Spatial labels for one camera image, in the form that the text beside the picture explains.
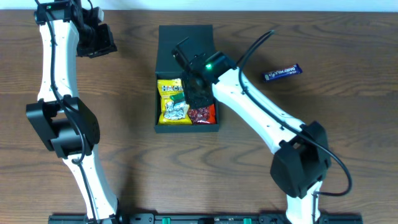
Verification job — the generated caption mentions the yellow candy bag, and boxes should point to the yellow candy bag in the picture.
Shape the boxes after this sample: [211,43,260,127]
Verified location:
[157,78,192,125]

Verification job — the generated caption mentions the blue chocolate bar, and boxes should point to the blue chocolate bar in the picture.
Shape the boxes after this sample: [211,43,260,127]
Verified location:
[262,63,303,82]

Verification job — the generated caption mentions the red Hacks candy bag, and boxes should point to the red Hacks candy bag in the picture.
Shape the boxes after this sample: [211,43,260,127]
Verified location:
[188,104,216,124]

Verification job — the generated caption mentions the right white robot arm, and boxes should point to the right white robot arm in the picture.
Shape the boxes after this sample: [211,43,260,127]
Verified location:
[172,43,331,223]

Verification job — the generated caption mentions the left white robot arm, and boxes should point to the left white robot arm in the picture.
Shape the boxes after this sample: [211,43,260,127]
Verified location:
[26,0,123,223]

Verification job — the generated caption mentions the green candy bar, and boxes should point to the green candy bar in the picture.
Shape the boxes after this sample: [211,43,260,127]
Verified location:
[170,92,185,104]

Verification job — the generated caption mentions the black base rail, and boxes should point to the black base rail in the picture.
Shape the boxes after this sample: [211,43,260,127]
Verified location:
[48,213,364,224]

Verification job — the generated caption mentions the black gift box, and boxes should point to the black gift box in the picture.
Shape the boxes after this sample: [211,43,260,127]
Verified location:
[154,25,220,133]

